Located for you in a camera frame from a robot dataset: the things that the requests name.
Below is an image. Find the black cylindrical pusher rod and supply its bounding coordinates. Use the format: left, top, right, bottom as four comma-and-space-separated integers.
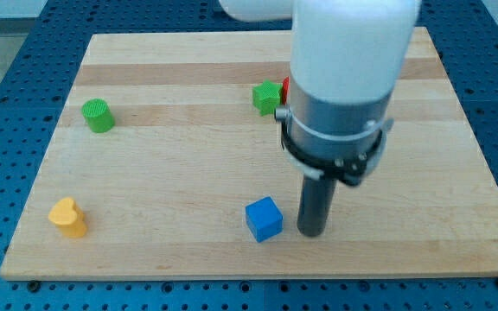
297, 176, 337, 238

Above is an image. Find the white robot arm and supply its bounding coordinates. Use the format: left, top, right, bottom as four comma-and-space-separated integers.
220, 0, 421, 187

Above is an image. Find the red block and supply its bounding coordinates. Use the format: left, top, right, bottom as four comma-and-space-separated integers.
280, 77, 290, 105

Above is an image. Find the green cylinder block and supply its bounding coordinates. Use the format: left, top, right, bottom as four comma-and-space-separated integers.
81, 98, 115, 133

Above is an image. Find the blue cube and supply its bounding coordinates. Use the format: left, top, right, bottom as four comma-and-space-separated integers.
245, 196, 284, 243

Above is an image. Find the wooden board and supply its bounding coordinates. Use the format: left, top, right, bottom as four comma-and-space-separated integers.
0, 27, 498, 281

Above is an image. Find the green star block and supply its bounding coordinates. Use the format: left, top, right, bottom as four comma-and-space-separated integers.
252, 80, 282, 116

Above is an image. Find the yellow heart block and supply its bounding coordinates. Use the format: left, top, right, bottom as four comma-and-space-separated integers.
48, 197, 87, 238

